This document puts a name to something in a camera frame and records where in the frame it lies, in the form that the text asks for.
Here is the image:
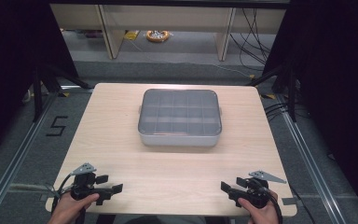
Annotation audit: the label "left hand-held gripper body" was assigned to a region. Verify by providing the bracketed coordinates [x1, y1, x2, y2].
[70, 161, 113, 206]

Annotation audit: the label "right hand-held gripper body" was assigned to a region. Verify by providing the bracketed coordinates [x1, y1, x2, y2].
[227, 170, 287, 209]

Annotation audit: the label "person's right hand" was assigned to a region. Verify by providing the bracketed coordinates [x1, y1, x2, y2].
[237, 189, 280, 224]

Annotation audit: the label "person's left hand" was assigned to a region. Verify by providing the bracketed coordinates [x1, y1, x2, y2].
[47, 191, 101, 224]

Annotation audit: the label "grey compartment storage box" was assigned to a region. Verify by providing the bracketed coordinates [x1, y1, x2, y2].
[137, 88, 224, 147]

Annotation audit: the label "translucent grey box lid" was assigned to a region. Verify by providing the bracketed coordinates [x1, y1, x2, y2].
[137, 88, 223, 136]

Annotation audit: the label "black metal stand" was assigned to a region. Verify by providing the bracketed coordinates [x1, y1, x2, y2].
[247, 61, 298, 123]
[32, 64, 91, 123]

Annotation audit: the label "black curtain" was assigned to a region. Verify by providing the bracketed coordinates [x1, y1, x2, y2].
[262, 0, 358, 224]
[0, 0, 79, 162]

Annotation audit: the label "yellow packet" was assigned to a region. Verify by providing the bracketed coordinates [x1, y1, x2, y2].
[123, 30, 140, 41]

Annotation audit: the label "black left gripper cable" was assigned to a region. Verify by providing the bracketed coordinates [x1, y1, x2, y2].
[50, 173, 77, 224]

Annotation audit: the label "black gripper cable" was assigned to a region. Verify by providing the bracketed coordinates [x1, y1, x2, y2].
[50, 173, 77, 224]
[260, 182, 284, 224]

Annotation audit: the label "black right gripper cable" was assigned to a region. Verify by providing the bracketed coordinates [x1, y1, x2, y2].
[260, 182, 284, 224]

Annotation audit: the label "aluminium floor rail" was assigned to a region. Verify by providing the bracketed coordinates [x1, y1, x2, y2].
[0, 89, 61, 224]
[275, 92, 347, 224]

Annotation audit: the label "black floor cables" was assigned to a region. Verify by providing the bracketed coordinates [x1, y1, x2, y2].
[263, 102, 294, 121]

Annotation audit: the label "bundle of black hanging cables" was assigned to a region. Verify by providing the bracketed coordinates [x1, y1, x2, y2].
[228, 7, 278, 73]

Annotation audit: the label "white shelf frame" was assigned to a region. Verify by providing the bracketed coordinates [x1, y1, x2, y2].
[49, 4, 287, 62]

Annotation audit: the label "orange ring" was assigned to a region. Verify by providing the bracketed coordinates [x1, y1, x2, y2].
[145, 29, 171, 43]

